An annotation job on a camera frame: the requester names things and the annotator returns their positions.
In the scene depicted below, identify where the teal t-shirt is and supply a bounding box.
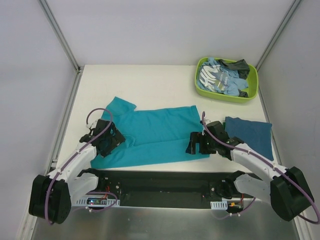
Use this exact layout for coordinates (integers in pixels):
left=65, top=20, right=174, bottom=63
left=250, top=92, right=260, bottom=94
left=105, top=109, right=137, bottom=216
left=90, top=97, right=209, bottom=169

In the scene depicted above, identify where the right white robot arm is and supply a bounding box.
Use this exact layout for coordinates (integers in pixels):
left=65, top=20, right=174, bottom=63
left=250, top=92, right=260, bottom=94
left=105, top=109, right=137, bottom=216
left=185, top=121, right=320, bottom=222

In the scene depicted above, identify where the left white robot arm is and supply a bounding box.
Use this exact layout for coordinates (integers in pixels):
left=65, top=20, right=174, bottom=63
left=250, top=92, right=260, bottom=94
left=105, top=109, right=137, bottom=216
left=28, top=119, right=125, bottom=225

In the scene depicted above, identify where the folded dark blue t-shirt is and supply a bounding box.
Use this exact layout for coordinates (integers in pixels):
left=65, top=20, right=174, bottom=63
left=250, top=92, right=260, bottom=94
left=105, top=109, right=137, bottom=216
left=225, top=116, right=274, bottom=161

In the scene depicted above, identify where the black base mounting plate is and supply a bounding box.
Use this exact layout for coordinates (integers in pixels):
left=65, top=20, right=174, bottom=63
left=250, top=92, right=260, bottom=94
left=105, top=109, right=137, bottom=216
left=81, top=168, right=242, bottom=209

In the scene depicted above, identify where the light blue printed t-shirt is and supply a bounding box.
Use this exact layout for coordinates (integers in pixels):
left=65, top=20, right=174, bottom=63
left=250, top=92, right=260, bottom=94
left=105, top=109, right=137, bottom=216
left=196, top=57, right=249, bottom=98

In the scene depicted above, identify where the dark grey garment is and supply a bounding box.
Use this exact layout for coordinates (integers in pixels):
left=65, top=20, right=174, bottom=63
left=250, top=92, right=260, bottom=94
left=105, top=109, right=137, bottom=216
left=217, top=59, right=250, bottom=80

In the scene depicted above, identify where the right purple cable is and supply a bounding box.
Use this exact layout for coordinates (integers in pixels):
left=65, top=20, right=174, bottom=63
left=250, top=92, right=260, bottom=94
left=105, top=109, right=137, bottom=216
left=200, top=110, right=320, bottom=225

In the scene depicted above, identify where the purple cable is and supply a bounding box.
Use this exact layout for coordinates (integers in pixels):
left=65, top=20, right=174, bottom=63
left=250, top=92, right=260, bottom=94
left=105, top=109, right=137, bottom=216
left=200, top=110, right=320, bottom=225
left=43, top=107, right=119, bottom=226

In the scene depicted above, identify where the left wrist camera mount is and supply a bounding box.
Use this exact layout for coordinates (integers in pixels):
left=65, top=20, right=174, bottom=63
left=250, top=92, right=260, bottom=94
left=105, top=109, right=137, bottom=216
left=86, top=119, right=98, bottom=130

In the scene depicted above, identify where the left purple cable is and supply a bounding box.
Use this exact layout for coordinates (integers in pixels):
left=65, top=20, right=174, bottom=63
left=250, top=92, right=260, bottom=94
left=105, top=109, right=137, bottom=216
left=43, top=107, right=119, bottom=226

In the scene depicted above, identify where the left white cable duct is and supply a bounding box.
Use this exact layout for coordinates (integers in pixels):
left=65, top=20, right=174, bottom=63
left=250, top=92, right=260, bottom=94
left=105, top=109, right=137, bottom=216
left=72, top=196, right=120, bottom=208

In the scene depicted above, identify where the white cable duct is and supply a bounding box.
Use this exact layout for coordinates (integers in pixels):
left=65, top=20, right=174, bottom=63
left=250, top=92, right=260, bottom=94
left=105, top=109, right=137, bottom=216
left=210, top=200, right=228, bottom=211
left=72, top=196, right=120, bottom=208

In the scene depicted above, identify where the right white cable duct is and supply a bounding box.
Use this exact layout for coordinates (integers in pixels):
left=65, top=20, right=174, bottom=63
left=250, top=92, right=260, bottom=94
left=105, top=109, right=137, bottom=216
left=210, top=200, right=228, bottom=211

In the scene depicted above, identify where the left aluminium frame post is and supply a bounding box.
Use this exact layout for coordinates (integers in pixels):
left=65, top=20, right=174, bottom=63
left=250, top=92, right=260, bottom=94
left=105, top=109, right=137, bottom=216
left=37, top=0, right=81, bottom=73

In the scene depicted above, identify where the aluminium frame post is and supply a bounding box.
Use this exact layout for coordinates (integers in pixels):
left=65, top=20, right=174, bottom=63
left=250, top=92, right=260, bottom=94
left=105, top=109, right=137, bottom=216
left=37, top=0, right=81, bottom=73
left=255, top=0, right=303, bottom=71

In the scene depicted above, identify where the right aluminium frame post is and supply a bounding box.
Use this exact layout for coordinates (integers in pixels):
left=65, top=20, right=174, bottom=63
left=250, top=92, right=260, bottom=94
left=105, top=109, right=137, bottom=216
left=255, top=0, right=303, bottom=71

